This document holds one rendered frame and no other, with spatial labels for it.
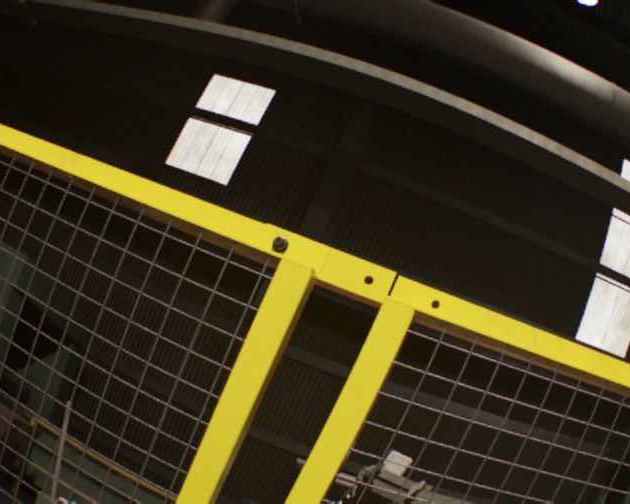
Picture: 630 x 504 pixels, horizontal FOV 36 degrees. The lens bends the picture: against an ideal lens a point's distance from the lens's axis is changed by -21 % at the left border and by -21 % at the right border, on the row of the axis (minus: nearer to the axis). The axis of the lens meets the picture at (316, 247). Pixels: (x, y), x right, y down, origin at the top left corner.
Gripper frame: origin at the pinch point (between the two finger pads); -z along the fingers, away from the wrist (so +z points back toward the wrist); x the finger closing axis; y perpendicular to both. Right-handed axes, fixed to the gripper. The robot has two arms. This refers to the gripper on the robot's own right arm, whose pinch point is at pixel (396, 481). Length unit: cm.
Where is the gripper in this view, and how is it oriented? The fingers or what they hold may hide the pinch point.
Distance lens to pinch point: 186.6
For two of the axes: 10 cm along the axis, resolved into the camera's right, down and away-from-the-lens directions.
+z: -2.8, 4.6, 8.4
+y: -4.4, 7.2, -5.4
